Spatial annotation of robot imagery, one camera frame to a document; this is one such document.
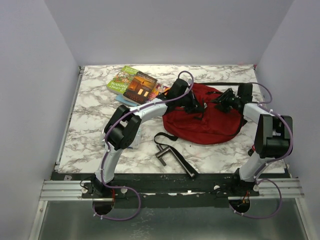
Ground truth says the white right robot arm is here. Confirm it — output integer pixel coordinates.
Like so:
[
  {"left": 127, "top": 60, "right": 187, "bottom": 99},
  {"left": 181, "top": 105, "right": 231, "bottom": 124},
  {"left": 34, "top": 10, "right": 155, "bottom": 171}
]
[{"left": 212, "top": 82, "right": 294, "bottom": 196}]

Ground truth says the red backpack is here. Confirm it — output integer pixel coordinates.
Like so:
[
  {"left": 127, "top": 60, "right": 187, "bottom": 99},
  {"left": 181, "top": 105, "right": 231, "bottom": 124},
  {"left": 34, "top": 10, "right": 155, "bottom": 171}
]
[{"left": 153, "top": 81, "right": 253, "bottom": 179}]

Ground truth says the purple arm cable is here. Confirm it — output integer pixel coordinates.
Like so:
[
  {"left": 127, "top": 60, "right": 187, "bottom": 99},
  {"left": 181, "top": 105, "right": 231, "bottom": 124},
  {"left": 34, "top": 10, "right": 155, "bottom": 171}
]
[
  {"left": 232, "top": 82, "right": 294, "bottom": 220},
  {"left": 93, "top": 70, "right": 195, "bottom": 221}
]

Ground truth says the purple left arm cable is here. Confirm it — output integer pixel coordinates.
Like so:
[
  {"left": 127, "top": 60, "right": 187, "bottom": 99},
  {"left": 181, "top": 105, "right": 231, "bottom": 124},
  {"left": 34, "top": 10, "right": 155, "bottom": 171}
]
[{"left": 93, "top": 70, "right": 195, "bottom": 221}]

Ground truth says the aluminium rail frame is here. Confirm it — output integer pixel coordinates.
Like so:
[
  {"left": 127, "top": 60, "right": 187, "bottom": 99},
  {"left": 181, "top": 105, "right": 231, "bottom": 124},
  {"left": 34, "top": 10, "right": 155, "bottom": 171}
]
[{"left": 30, "top": 65, "right": 309, "bottom": 240}]

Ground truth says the purple orange Roald Dahl book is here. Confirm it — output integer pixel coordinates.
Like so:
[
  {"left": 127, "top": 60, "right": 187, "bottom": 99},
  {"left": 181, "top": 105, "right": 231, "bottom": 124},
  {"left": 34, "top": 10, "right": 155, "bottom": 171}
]
[{"left": 147, "top": 83, "right": 170, "bottom": 102}]

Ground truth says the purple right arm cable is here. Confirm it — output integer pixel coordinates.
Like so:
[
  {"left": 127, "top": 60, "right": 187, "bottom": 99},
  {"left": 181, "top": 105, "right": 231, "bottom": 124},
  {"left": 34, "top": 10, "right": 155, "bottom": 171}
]
[{"left": 232, "top": 82, "right": 294, "bottom": 220}]

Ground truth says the dark metal T-shaped tool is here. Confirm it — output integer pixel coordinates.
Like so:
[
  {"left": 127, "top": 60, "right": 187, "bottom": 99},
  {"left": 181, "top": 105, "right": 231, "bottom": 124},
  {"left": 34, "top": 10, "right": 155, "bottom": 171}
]
[{"left": 155, "top": 144, "right": 171, "bottom": 167}]

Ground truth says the light blue notebook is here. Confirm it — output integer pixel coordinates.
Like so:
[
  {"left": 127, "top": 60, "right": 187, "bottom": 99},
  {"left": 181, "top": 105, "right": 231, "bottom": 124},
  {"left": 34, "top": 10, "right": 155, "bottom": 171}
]
[{"left": 115, "top": 94, "right": 130, "bottom": 104}]

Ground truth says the dark brown novel book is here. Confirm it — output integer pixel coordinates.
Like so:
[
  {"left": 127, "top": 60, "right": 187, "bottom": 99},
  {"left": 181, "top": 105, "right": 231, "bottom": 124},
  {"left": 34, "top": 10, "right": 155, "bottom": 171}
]
[{"left": 123, "top": 71, "right": 157, "bottom": 105}]

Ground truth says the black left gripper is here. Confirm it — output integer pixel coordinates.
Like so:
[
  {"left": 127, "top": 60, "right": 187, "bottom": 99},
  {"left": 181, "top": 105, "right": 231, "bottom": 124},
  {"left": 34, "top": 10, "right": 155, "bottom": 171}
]
[{"left": 175, "top": 89, "right": 205, "bottom": 114}]

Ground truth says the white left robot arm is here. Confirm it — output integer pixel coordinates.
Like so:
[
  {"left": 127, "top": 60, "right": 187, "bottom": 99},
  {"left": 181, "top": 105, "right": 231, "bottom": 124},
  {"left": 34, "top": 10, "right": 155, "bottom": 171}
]
[{"left": 93, "top": 76, "right": 194, "bottom": 198}]

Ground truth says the clear plastic bag of parts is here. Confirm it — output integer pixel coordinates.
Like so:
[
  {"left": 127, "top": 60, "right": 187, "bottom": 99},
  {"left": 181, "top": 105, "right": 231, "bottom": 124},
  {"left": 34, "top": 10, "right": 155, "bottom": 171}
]
[{"left": 99, "top": 127, "right": 142, "bottom": 150}]

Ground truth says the orange black highlighter marker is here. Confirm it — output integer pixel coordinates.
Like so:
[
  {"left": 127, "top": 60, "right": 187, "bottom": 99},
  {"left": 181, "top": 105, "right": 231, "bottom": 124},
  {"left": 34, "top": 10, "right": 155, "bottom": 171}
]
[{"left": 247, "top": 148, "right": 255, "bottom": 157}]

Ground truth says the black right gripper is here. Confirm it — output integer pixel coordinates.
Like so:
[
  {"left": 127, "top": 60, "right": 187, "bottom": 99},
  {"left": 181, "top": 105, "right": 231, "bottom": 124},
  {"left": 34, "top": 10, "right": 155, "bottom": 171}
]
[{"left": 210, "top": 89, "right": 240, "bottom": 114}]

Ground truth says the green treehouse book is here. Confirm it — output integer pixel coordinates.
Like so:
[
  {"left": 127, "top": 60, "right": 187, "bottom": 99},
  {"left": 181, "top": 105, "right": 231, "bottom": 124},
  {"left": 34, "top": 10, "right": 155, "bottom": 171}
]
[{"left": 106, "top": 65, "right": 138, "bottom": 95}]

